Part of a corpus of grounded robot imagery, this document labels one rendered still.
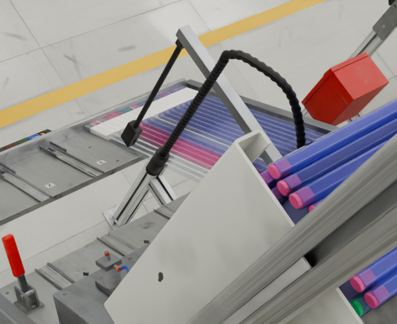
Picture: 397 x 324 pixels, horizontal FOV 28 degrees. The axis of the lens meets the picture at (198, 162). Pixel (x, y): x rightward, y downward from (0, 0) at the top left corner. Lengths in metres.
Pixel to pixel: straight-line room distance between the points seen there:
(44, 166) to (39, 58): 1.11
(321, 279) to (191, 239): 0.16
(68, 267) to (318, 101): 0.94
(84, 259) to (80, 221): 1.14
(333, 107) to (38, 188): 0.79
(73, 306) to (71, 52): 1.70
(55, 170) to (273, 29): 1.65
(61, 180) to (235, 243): 0.94
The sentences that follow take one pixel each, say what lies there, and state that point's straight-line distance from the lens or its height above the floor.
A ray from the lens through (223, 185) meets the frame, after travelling 0.52.
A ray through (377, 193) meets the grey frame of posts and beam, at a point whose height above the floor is 1.82.
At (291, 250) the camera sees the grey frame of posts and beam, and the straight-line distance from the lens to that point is 0.45.
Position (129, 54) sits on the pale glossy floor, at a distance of 2.71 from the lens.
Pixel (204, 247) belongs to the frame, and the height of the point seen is 1.61.
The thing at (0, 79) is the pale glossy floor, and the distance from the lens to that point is 2.54.
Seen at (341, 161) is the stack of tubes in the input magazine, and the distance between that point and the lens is 0.61.
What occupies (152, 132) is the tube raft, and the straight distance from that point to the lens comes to 1.56.
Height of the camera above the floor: 2.10
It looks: 55 degrees down
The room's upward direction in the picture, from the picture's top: 37 degrees clockwise
